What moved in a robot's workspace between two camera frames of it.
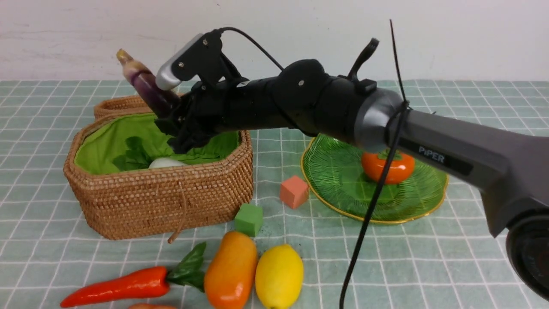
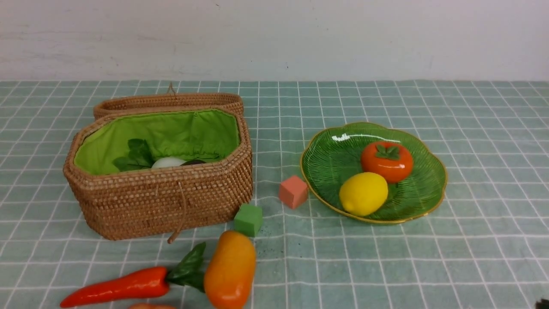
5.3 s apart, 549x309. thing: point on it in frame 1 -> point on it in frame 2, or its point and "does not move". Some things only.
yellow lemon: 279,277 -> 363,194
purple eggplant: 158,99 -> 192,162
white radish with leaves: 136,157 does not move
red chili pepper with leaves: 154,281 does not move
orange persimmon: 401,166 does not move
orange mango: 231,274 does not move
